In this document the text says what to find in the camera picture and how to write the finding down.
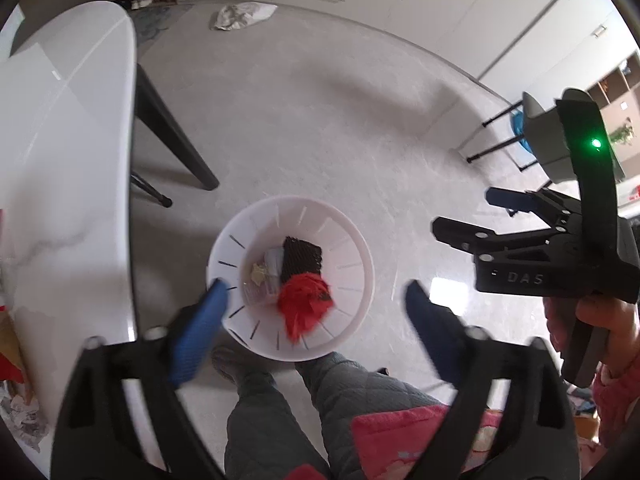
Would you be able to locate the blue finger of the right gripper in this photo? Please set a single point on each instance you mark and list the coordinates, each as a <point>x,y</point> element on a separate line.
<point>542,203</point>
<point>473,240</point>

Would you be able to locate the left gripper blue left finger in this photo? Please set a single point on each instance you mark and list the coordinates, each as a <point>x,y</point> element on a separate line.
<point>94,435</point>

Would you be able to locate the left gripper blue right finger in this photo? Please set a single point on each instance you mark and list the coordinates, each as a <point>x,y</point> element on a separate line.
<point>536,437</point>

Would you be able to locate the red torn cardboard sheet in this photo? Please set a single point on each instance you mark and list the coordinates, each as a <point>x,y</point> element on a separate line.
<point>304,301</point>

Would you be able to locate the yellow wrapper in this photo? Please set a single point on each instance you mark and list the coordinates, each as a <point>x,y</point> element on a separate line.
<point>258,274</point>

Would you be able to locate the newspaper ball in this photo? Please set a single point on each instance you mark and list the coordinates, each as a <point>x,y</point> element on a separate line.
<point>21,412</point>

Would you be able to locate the blue surgical face mask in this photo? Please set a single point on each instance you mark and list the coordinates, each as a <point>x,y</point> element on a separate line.
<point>273,262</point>

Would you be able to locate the white plastic trash bin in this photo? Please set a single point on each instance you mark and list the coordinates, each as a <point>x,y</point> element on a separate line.
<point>252,318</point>

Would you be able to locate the person right hand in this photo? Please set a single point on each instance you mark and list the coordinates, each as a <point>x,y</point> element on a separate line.
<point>621,320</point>

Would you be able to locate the black metal rack legs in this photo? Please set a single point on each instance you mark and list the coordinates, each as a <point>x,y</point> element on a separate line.
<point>503,132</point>

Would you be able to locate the pink patterned jacket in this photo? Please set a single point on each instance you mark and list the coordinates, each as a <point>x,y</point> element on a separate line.
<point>376,427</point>

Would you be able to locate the crumpled cloth on floor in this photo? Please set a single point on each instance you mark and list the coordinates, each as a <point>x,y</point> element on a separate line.
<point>238,16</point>

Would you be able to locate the black table leg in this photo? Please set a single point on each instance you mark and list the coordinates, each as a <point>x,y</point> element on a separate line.
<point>151,110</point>

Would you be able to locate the beige cabinet wall unit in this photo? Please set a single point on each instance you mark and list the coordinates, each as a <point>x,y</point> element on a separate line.
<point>510,46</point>

